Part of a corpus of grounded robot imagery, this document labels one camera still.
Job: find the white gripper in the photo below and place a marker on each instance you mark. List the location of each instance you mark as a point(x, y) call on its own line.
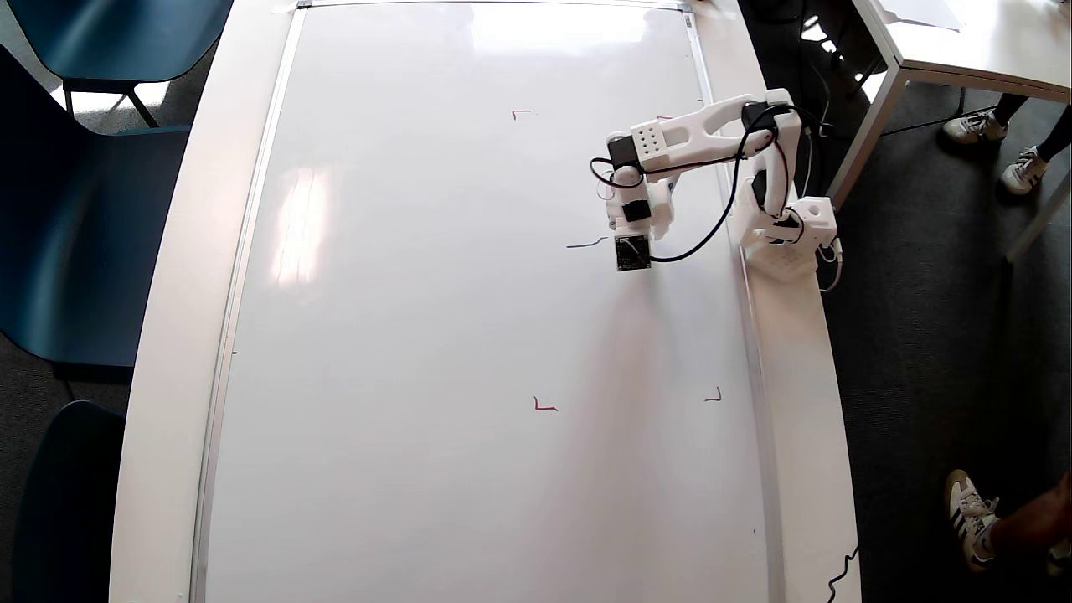
point(612, 224)

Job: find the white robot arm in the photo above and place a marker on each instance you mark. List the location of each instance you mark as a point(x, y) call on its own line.
point(662, 142)

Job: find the large whiteboard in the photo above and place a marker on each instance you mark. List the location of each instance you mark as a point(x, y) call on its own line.
point(419, 335)

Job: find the white paper sheet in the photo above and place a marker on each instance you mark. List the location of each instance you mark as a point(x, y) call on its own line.
point(921, 12)

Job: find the black trouser leg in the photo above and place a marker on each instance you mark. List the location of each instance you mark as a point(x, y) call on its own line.
point(1057, 134)
point(1012, 107)

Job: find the white side table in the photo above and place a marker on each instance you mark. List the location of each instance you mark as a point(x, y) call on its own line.
point(1005, 42)

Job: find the white sneaker with dark stripes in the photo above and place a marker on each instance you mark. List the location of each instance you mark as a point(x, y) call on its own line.
point(1062, 559)
point(967, 511)

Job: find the reddish brown lower leg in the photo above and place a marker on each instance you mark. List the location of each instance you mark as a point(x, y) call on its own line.
point(1030, 519)

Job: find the blue chair with black legs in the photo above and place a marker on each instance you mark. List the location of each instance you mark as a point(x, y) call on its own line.
point(117, 33)

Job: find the large blue chair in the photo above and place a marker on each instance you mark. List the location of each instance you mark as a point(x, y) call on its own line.
point(75, 234)

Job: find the dark blue round chair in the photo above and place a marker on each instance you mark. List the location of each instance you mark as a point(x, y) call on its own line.
point(71, 502)

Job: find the black wrist camera board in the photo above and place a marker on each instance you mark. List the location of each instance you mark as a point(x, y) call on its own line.
point(633, 253)

